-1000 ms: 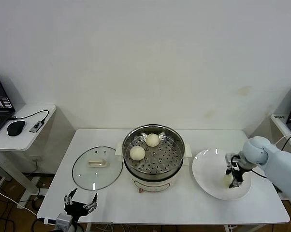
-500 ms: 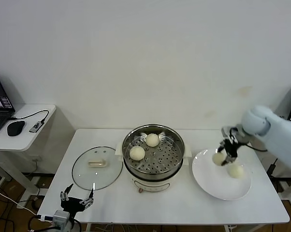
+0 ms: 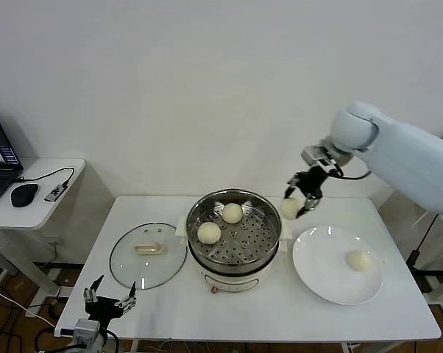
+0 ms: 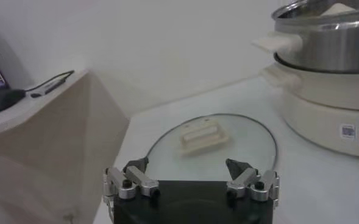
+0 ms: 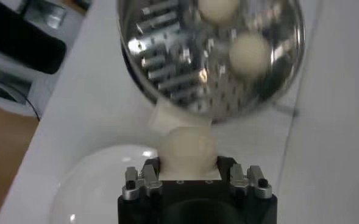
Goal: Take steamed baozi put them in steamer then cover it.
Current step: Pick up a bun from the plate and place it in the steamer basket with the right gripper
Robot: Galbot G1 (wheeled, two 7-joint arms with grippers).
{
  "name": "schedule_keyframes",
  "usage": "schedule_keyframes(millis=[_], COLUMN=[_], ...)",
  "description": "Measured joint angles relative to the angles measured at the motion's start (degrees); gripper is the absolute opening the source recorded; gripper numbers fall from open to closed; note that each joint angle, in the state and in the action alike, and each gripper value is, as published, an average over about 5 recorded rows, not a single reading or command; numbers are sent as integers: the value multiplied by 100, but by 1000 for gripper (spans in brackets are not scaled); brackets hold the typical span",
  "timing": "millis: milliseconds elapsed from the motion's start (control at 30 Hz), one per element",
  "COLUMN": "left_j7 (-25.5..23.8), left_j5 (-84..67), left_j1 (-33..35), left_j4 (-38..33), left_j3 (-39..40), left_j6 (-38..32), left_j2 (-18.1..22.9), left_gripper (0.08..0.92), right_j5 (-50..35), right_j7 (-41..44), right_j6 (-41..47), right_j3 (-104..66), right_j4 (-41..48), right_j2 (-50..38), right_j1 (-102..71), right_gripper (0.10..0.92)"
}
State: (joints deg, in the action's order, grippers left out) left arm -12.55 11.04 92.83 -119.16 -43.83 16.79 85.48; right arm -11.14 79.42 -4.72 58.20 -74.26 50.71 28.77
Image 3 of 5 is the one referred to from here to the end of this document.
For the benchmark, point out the white round plate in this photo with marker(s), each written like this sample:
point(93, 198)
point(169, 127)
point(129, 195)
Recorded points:
point(324, 272)

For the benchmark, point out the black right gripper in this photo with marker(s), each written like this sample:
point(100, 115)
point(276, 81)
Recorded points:
point(311, 182)

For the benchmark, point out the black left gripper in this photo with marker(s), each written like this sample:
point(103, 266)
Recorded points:
point(102, 308)

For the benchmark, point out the white steamed baozi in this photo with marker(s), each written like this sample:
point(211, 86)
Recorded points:
point(209, 233)
point(358, 260)
point(290, 209)
point(232, 213)

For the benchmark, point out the stainless steel steamer basket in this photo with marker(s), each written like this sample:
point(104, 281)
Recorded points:
point(243, 242)

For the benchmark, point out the black computer mouse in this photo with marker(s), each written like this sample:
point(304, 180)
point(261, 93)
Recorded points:
point(24, 195)

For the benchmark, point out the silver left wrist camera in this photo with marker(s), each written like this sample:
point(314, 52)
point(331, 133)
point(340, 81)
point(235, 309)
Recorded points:
point(65, 331)

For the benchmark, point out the white wall socket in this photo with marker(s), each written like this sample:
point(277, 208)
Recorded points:
point(56, 242)

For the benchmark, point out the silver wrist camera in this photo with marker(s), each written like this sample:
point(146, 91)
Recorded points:
point(65, 331)
point(314, 154)

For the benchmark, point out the grey usb hub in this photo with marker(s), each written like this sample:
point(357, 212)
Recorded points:
point(56, 193)

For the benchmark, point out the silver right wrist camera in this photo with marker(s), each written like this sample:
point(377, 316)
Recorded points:
point(314, 154)

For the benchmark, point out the white table leg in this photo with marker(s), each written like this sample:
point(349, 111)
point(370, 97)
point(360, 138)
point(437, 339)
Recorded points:
point(350, 347)
point(134, 346)

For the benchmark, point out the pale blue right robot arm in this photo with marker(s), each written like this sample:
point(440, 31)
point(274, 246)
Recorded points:
point(409, 158)

